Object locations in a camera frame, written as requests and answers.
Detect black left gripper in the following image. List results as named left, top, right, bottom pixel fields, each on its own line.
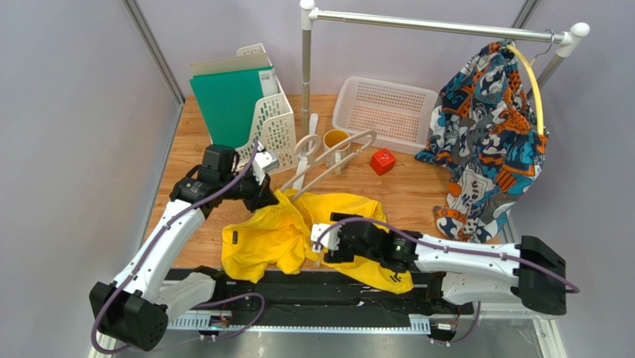
left=219, top=165, right=278, bottom=213

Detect yellow shorts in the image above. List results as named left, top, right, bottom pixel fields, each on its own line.
left=221, top=189, right=387, bottom=283

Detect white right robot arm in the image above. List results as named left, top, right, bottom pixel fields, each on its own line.
left=310, top=213, right=580, bottom=315

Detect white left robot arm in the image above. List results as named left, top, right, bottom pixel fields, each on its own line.
left=89, top=140, right=279, bottom=354

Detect patterned blue orange shorts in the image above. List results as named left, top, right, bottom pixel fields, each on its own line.
left=415, top=41, right=549, bottom=243

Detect yellow clothes hanger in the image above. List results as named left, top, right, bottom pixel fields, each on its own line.
left=506, top=30, right=555, bottom=136

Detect white perforated file holder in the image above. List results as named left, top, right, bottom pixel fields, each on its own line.
left=233, top=43, right=297, bottom=171

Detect red cube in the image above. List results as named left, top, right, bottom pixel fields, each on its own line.
left=370, top=148, right=397, bottom=176

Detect white mug with yellow interior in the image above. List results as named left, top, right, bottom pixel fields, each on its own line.
left=323, top=129, right=350, bottom=175

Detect green folder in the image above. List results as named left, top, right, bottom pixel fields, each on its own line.
left=190, top=66, right=279, bottom=148

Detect white perforated plastic basket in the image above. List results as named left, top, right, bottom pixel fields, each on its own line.
left=332, top=76, right=438, bottom=155

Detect beige folder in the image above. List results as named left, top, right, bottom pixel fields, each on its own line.
left=189, top=53, right=271, bottom=76

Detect white clothes rack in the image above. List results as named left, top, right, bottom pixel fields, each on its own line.
left=288, top=0, right=591, bottom=192

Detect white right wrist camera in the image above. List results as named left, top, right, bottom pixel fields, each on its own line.
left=310, top=224, right=340, bottom=253

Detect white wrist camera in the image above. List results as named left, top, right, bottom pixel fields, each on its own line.
left=310, top=224, right=340, bottom=253
left=251, top=142, right=279, bottom=185

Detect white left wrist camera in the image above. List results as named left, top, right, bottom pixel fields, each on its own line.
left=251, top=142, right=279, bottom=185

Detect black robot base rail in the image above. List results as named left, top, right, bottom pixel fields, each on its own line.
left=169, top=270, right=475, bottom=334

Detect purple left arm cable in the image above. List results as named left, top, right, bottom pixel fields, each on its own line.
left=90, top=139, right=266, bottom=356

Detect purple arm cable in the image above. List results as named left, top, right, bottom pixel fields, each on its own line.
left=90, top=139, right=266, bottom=356
left=313, top=216, right=581, bottom=347

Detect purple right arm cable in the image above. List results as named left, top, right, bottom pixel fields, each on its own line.
left=313, top=216, right=581, bottom=347

